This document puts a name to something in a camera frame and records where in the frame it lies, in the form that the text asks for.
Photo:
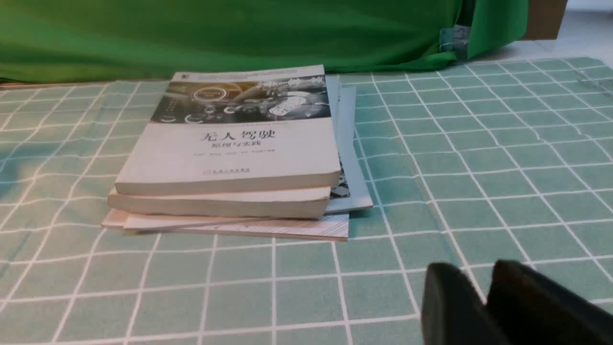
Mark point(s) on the white book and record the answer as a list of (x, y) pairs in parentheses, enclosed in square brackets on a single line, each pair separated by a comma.
[(305, 203), (236, 132)]

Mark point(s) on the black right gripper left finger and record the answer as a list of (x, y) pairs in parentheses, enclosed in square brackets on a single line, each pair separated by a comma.
[(452, 312)]

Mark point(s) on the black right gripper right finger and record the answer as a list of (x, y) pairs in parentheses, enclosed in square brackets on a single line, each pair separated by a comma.
[(532, 309)]

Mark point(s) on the brown cardboard box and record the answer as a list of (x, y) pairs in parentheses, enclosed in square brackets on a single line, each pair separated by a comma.
[(544, 19)]

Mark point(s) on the green checkered tablecloth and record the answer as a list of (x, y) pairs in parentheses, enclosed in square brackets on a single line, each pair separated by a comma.
[(475, 163)]

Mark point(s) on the white top book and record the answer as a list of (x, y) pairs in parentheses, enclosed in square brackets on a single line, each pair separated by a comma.
[(236, 132)]

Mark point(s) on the bottom striped white booklet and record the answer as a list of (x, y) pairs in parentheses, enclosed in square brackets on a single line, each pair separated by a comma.
[(330, 227)]

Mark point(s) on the clear binder clip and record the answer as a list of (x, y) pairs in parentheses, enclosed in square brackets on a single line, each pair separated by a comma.
[(454, 39)]

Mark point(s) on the green backdrop cloth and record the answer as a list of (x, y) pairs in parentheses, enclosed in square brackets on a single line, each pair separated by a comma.
[(97, 40)]

